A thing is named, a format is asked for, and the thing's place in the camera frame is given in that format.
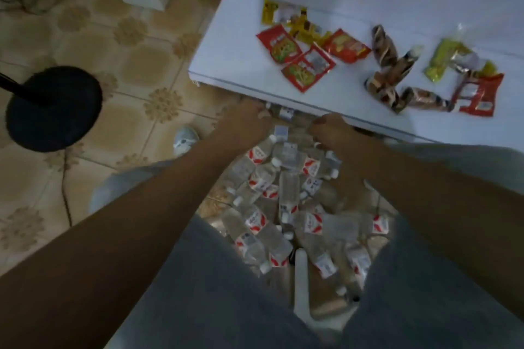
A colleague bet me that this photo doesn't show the person's left hand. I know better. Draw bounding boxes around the person's left hand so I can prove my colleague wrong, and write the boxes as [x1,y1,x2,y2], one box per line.
[210,98,274,154]

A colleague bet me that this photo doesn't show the person's right hand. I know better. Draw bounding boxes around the person's right hand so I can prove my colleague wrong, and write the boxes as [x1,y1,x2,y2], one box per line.
[309,113,366,158]

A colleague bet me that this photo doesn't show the person's right forearm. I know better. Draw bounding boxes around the person's right forearm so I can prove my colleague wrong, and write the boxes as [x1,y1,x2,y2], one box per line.
[342,138,524,323]

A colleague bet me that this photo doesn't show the person's left forearm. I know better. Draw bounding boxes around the person's left forearm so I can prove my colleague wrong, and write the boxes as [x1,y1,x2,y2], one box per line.
[0,138,232,349]

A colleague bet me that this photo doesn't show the red snack packet green picture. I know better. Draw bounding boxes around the red snack packet green picture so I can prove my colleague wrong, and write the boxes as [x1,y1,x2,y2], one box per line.
[281,44,337,93]
[256,24,303,65]

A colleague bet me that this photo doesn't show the brown striped snack packet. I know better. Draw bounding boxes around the brown striped snack packet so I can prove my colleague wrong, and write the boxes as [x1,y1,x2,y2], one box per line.
[364,73,407,114]
[399,87,454,113]
[383,45,424,86]
[371,24,398,68]

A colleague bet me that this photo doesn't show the pile of small clear bottles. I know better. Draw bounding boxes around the pile of small clear bottles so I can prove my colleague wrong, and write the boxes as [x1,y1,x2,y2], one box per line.
[203,103,395,302]

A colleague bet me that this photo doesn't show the white shoe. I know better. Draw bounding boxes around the white shoe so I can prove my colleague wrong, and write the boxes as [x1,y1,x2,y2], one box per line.
[172,127,200,158]

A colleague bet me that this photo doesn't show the red orange snack packet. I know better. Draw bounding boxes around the red orange snack packet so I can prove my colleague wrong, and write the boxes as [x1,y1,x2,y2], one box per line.
[323,28,372,64]

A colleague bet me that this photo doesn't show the white metal shelf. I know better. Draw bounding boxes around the white metal shelf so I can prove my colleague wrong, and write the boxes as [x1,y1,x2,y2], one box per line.
[188,0,524,153]

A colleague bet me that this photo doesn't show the green yellow snack packet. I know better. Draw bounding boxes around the green yellow snack packet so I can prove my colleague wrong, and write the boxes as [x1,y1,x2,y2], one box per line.
[423,36,473,83]

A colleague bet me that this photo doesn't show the red white snack packet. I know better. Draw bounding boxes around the red white snack packet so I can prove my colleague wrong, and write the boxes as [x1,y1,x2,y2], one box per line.
[449,73,505,117]

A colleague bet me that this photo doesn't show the clear yellow snack packet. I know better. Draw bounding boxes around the clear yellow snack packet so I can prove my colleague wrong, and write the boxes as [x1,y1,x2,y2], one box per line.
[448,48,498,79]

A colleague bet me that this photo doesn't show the person's grey shorts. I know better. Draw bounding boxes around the person's grey shorts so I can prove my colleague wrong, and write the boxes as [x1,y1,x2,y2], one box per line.
[88,142,524,349]

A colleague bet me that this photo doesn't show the black round stand base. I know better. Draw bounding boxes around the black round stand base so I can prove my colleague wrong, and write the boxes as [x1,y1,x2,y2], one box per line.
[5,66,103,153]

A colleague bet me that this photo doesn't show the black stand pole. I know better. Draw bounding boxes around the black stand pole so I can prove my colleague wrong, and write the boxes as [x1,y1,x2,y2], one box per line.
[0,73,52,106]

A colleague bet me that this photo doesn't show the black cable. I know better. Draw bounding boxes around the black cable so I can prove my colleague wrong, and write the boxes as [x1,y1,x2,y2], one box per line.
[61,148,73,227]

